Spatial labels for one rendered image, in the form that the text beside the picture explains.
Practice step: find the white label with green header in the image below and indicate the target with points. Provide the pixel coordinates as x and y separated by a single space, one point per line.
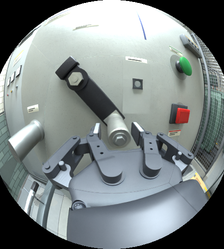
175 51

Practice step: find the small white label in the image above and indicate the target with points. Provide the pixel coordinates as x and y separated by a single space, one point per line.
33 109
85 27
136 59

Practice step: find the green round push button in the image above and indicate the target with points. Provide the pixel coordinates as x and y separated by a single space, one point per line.
185 66

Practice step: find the red square push button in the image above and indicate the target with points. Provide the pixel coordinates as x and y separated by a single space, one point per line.
182 115

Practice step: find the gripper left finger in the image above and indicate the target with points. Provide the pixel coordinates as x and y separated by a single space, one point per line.
96 149

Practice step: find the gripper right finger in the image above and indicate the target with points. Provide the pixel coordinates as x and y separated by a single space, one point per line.
149 153

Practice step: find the white label with red header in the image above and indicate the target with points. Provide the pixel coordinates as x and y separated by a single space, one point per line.
174 133

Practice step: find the grey control box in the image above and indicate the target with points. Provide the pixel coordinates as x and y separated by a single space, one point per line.
190 45

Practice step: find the black lever with silver grip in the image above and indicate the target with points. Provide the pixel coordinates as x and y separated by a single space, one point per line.
96 97

